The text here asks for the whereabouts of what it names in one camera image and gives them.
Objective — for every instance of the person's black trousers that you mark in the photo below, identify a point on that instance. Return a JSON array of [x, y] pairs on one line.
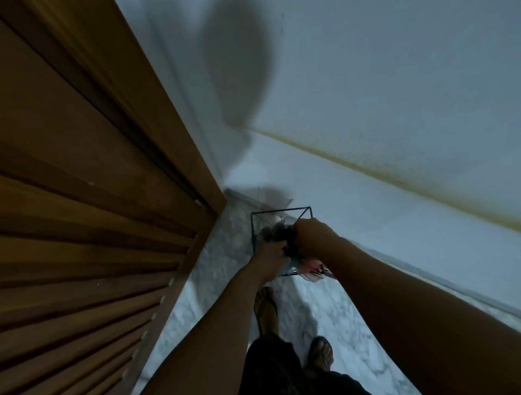
[[276, 366]]

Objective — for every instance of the person's black sandal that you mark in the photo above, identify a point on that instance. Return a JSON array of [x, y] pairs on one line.
[[320, 354], [266, 309]]

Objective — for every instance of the person's right hand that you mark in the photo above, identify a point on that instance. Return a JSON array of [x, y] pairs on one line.
[[315, 240]]

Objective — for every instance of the person's left forearm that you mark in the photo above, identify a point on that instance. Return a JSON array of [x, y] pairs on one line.
[[211, 337]]

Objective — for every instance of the person's right forearm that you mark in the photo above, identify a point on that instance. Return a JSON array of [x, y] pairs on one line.
[[427, 317]]

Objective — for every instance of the clear transparent umbrella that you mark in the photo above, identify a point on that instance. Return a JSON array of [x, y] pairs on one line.
[[279, 234]]

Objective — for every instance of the brown wooden door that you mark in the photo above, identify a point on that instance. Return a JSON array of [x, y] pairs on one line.
[[81, 203]]

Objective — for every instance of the person's left hand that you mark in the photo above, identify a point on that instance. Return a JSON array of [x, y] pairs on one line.
[[268, 262]]

